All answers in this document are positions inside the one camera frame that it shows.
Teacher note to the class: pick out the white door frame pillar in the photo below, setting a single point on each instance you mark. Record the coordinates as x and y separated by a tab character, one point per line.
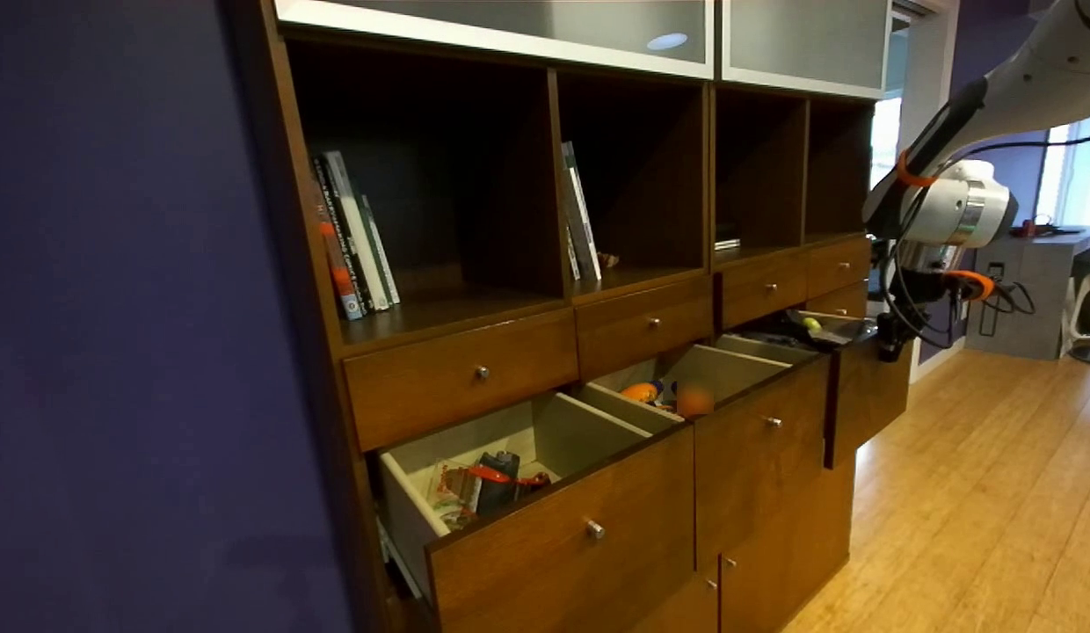
931	57

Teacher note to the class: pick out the white leaning book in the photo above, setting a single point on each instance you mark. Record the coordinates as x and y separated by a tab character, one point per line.
585	223

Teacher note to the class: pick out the large deep wooden drawer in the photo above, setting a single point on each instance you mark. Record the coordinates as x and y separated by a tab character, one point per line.
569	549

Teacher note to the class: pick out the grey office cabinet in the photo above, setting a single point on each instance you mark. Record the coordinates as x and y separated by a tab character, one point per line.
1041	292

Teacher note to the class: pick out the grey leaning book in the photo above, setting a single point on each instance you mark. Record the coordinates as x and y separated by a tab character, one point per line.
570	241

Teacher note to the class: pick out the dark tools pile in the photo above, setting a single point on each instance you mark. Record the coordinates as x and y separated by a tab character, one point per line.
838	330

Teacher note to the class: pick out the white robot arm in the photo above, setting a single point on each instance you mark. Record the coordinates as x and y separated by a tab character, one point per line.
970	207

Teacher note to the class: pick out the medium wooden drawer with knob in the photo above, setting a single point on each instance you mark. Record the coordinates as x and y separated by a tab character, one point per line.
637	330

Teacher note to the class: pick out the wooden drawer holding tools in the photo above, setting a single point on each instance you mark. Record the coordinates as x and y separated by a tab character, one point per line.
871	399

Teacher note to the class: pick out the brown wooden cabinet frame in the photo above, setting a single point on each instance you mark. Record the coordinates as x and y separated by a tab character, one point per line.
527	179

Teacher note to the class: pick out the small orange round item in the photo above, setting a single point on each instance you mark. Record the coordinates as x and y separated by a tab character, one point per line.
643	392

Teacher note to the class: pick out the black boxy tool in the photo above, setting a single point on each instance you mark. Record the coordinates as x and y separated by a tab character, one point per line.
497	478

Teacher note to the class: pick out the small white flat item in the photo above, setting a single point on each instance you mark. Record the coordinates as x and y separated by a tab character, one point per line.
728	248

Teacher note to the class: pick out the book with orange spots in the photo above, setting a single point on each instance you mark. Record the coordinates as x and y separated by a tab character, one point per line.
338	265

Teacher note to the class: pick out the grey thin book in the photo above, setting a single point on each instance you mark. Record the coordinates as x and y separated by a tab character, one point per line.
382	251

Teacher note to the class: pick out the wide wooden drawer with knob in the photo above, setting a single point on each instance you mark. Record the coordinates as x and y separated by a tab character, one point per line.
450	379

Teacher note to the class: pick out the wooden cabinet door with knob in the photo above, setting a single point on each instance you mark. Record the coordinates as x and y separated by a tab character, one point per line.
791	581
684	603

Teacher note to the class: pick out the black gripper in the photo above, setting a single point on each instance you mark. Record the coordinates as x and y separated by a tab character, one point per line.
899	285

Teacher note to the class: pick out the small yellow green ball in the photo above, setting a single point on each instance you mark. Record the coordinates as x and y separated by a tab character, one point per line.
811	326

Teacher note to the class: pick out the wide frosted glass cabinet door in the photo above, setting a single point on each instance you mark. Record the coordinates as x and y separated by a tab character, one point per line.
512	18

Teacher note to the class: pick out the white chair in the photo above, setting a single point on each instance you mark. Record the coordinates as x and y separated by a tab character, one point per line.
1087	312

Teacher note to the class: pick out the narrow frosted glass cabinet door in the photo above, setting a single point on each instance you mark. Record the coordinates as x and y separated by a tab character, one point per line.
802	40

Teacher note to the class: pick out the large orange round item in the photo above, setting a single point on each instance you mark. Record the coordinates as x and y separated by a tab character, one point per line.
695	402

